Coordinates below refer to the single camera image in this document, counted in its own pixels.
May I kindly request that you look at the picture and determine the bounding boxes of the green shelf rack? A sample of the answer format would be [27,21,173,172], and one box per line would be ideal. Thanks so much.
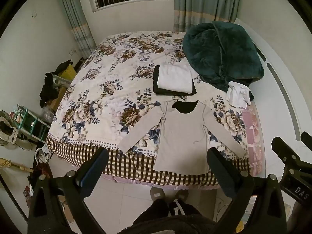
[12,105,50,143]

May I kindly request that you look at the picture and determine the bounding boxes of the right grey-green curtain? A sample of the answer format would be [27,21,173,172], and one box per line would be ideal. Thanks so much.
[174,0,240,32]

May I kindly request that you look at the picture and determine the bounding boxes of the pink bed sheet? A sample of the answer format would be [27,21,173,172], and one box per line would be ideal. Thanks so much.
[241,102,265,177]

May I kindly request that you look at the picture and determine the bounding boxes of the grey-green curtain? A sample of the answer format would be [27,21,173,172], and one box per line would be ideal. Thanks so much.
[174,0,240,32]
[59,0,96,59]

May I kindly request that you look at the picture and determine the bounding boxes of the white bed headboard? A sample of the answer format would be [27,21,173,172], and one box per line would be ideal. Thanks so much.
[235,19,311,179]

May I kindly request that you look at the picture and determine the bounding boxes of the left grey-green curtain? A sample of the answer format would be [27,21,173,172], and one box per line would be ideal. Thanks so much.
[59,0,96,59]

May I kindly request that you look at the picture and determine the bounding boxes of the dark green plush blanket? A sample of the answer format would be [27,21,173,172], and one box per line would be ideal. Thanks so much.
[183,21,264,92]

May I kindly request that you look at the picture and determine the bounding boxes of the black clothes pile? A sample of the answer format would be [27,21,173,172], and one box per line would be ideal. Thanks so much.
[39,60,73,108]

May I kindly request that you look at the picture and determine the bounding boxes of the floral bed quilt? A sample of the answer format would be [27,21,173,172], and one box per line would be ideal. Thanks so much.
[46,31,250,188]

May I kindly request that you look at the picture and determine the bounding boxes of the white crumpled small cloth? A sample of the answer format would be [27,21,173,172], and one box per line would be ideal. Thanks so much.
[226,81,251,109]

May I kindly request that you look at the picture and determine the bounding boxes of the black folded garment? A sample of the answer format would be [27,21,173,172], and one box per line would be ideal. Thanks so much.
[153,65,197,96]

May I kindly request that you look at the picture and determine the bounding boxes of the operator black trousers legs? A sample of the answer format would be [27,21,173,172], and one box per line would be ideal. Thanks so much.
[120,187,216,234]

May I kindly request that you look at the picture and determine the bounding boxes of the yellow box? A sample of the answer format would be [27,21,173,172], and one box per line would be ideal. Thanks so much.
[60,64,77,81]

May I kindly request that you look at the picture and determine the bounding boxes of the beige long sleeve shirt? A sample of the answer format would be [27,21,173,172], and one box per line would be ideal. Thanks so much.
[118,101,245,175]

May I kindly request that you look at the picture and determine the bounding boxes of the straw broom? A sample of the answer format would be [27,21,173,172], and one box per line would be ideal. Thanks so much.
[0,158,34,173]

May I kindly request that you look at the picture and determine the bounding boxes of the white folded garment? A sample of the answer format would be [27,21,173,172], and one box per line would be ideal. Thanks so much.
[157,65,193,94]

